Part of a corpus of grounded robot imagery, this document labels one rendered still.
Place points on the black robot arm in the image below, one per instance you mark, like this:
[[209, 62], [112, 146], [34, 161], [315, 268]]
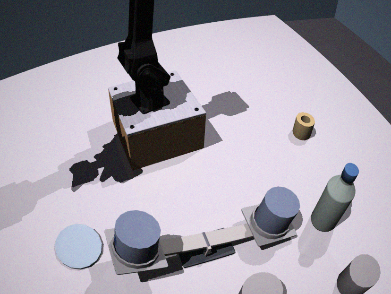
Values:
[[139, 58]]

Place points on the grey bottle with blue cap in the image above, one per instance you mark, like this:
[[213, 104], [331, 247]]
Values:
[[335, 199]]

